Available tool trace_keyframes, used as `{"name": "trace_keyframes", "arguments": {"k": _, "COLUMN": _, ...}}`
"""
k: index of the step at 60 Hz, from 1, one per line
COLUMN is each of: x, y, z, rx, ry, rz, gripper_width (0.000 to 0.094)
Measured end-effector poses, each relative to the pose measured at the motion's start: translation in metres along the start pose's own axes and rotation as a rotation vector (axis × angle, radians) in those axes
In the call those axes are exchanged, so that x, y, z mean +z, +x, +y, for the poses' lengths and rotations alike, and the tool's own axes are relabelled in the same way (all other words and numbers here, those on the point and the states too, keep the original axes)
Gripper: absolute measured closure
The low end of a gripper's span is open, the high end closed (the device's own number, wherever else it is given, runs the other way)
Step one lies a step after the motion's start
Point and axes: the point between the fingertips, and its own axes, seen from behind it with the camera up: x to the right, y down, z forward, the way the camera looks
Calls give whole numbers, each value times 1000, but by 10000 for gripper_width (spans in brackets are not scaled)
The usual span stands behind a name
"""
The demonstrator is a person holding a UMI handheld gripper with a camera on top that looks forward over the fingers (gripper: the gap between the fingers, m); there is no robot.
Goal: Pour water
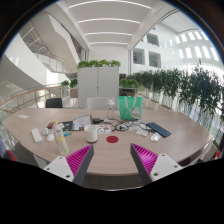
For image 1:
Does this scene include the white small round device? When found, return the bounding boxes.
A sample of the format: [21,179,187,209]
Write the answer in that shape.
[47,133,54,142]

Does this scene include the colourful sticker card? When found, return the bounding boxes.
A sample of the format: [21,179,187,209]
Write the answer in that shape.
[98,125,111,134]

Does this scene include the white paper note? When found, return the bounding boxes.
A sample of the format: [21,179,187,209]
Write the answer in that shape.
[18,114,30,119]

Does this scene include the black tangled cables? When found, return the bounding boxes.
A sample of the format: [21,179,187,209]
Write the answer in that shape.
[111,119,153,132]

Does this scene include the clear plastic water bottle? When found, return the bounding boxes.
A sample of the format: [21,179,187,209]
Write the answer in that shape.
[54,125,69,155]

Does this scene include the open booklet papers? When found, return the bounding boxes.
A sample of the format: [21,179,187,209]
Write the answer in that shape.
[72,114,92,131]

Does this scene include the black office chair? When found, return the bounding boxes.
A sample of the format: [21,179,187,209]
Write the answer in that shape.
[45,98,63,108]

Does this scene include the white plastic packet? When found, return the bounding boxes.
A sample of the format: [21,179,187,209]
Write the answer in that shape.
[151,133,161,142]

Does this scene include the white cabinet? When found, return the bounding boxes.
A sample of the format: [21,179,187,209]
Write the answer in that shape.
[78,67,119,108]

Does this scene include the green shopping bag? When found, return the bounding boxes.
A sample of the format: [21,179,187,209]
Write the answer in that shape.
[118,96,142,120]

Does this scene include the red round coaster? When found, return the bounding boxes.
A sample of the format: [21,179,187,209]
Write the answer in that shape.
[106,136,119,143]

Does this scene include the row of green plants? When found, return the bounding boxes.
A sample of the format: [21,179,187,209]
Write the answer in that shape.
[119,66,224,128]

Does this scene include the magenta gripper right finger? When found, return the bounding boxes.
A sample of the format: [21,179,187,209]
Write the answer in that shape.
[130,143,182,185]

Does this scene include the white ceramic cup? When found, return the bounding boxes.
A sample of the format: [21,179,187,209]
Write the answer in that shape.
[84,125,98,143]

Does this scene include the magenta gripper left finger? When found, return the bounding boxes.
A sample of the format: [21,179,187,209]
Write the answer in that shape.
[44,144,94,186]

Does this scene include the white power strip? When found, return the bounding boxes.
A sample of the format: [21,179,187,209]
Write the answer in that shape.
[31,128,42,143]

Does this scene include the plants atop cabinet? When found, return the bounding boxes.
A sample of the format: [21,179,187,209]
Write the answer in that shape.
[77,59,121,69]

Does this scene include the clear bottle near bag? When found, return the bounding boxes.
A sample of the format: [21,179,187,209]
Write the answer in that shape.
[107,99,115,119]

